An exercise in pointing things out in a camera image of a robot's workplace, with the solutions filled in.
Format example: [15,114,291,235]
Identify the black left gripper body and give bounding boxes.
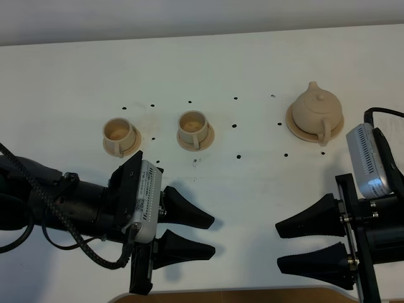
[97,151,155,295]

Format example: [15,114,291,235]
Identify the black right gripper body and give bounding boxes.
[336,135,403,302]

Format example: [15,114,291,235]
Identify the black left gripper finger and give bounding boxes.
[153,230,216,270]
[161,186,215,229]

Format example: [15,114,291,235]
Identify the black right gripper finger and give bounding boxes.
[277,242,354,290]
[275,193,346,239]

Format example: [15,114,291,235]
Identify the beige clay teapot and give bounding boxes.
[292,81,343,146]

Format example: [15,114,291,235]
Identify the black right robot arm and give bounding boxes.
[275,128,403,302]

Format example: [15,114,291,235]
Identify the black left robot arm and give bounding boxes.
[1,151,215,295]

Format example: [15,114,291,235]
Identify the beige teapot saucer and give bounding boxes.
[285,104,345,143]

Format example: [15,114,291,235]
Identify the beige left cup saucer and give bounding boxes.
[103,125,141,158]

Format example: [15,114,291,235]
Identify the beige cup saucer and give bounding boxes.
[177,124,215,152]
[103,125,141,158]

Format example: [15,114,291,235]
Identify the beige middle cup saucer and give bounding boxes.
[177,124,215,152]

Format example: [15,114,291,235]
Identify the beige left teacup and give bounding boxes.
[102,118,136,158]

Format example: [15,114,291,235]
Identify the beige teacup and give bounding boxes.
[102,118,136,158]
[177,110,210,151]

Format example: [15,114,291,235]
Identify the beige middle teacup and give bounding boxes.
[177,110,210,151]

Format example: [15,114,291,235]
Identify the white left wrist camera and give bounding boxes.
[121,160,162,244]

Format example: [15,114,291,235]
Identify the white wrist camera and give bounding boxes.
[121,160,162,244]
[346,122,392,199]

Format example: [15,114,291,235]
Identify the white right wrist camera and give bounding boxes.
[346,122,392,199]

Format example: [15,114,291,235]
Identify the black braided left cable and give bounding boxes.
[0,141,138,270]

